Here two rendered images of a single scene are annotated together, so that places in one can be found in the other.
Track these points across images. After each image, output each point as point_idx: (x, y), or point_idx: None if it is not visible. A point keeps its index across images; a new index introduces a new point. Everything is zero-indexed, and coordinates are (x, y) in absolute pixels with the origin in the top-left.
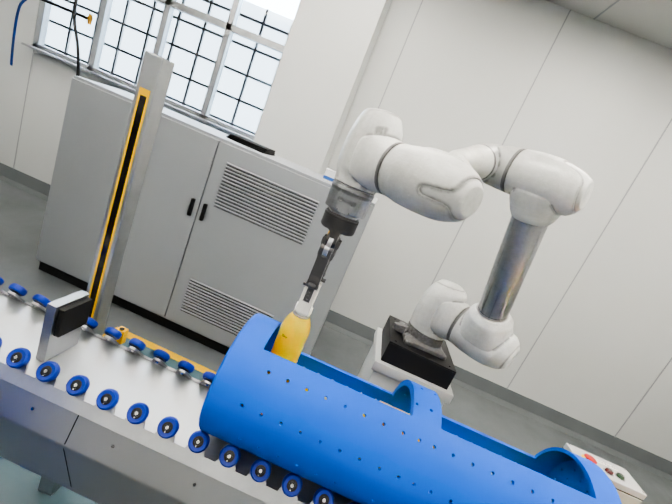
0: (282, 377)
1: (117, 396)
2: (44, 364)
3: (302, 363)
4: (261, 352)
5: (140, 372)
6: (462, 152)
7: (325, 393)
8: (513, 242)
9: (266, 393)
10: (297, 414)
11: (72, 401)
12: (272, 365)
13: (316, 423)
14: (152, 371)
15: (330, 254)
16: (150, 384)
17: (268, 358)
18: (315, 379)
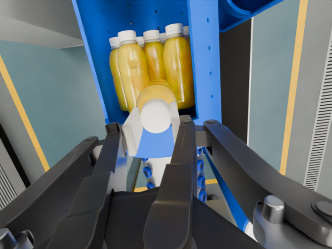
0: (210, 80)
1: (199, 163)
2: (203, 200)
3: (101, 80)
4: (202, 117)
5: (161, 169)
6: None
7: (205, 22)
8: None
9: (219, 85)
10: (218, 46)
11: (201, 174)
12: (207, 98)
13: (218, 22)
14: (155, 165)
15: (320, 196)
16: (165, 158)
17: (204, 106)
18: (199, 43)
